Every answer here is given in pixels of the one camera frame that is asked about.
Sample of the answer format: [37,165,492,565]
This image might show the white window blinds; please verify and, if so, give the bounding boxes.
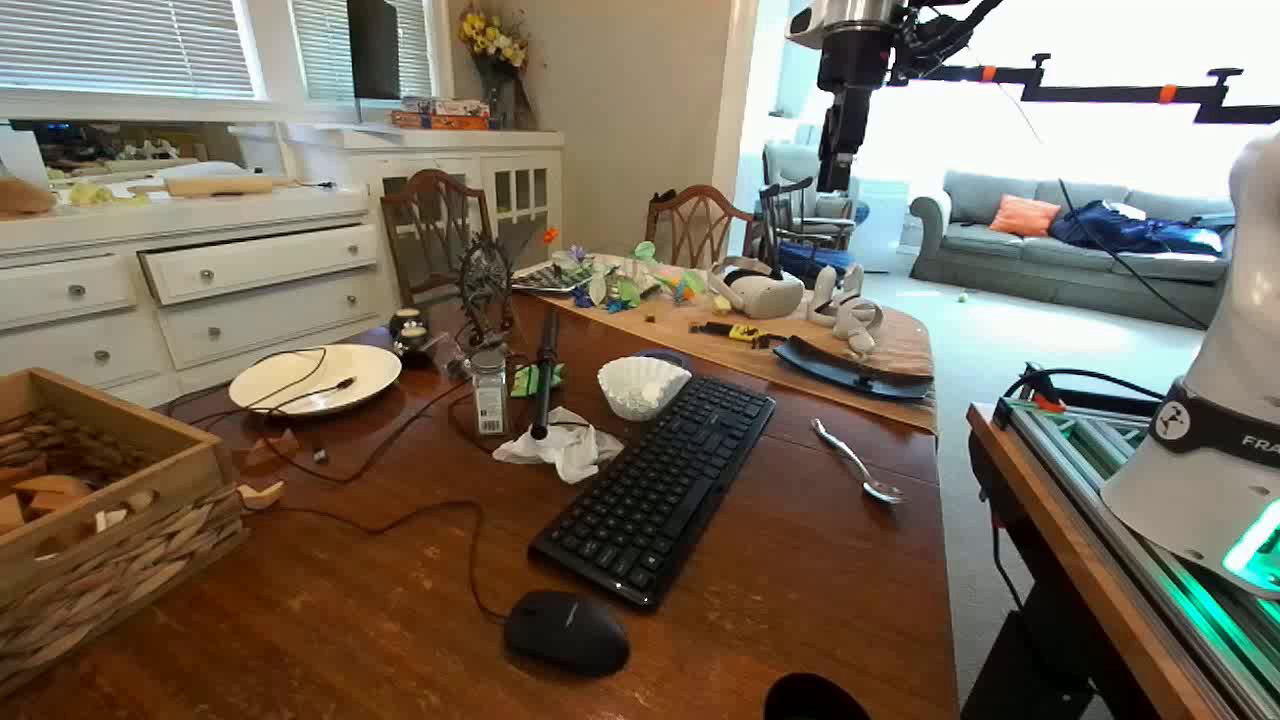
[0,0,259,103]

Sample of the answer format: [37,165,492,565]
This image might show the blue blanket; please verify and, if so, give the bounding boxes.
[1048,197,1228,260]

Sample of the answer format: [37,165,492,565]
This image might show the wicker basket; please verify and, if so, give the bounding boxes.
[0,364,253,700]

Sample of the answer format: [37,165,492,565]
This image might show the black computer mouse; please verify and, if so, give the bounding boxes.
[499,586,637,678]

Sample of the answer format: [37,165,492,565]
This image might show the robot mounting cart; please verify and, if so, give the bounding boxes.
[965,356,1280,720]

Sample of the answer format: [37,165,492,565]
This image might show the white drawer dresser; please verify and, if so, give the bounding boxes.
[0,184,401,410]

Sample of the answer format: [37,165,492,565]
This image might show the blue grey mat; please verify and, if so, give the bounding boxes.
[767,333,935,409]

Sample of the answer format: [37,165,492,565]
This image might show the orange pillow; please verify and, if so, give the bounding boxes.
[989,193,1067,243]

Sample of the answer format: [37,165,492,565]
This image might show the green glass toy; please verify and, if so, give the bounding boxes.
[600,262,648,318]

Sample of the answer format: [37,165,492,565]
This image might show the small glass jar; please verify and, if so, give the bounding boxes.
[469,338,515,443]

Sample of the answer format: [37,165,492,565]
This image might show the small dark candle jar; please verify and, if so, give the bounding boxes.
[389,303,435,373]

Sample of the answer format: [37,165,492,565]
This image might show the yellow black tool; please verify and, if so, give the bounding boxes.
[686,316,771,352]

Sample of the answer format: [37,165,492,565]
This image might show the white VR controller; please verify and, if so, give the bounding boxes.
[804,260,867,324]
[827,295,891,359]

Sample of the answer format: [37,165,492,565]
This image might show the tan wooden board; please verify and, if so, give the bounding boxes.
[537,283,941,441]

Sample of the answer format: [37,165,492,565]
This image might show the white bowl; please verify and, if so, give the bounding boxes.
[591,352,696,427]

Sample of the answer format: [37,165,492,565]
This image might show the black boom stand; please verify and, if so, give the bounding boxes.
[916,47,1280,133]

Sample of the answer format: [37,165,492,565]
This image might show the yellow flower bouquet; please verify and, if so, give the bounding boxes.
[455,5,537,133]

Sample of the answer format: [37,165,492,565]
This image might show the thin dark cable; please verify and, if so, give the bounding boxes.
[244,342,513,625]

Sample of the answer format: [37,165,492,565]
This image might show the brown wooden chair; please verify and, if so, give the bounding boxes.
[645,180,771,273]

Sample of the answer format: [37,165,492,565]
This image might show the black pen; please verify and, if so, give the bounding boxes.
[527,303,563,443]

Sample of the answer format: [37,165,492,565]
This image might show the dark wooden chair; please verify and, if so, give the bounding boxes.
[375,165,519,318]

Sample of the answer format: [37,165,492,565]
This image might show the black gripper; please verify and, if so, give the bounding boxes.
[813,29,895,197]

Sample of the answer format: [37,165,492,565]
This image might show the white round plate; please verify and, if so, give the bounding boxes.
[223,338,408,418]

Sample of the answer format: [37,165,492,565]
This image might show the crumpled white tissue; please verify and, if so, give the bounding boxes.
[488,403,629,487]

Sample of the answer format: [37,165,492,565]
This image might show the grey sofa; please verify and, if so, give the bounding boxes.
[906,165,1241,333]

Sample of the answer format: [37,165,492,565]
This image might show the small wood block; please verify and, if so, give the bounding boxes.
[232,471,286,521]

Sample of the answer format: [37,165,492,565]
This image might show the knife on plate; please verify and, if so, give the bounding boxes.
[269,373,360,415]

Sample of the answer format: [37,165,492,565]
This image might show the metal spoon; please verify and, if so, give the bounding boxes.
[806,415,906,509]

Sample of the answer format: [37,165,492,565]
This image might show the white VR headset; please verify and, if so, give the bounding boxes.
[715,252,813,324]

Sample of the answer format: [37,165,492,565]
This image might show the green packet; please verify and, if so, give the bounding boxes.
[506,359,567,403]

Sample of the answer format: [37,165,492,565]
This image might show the white glass door cabinet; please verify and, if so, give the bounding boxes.
[285,123,570,273]

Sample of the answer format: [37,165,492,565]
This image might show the black computer keyboard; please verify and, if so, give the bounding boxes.
[524,373,781,617]

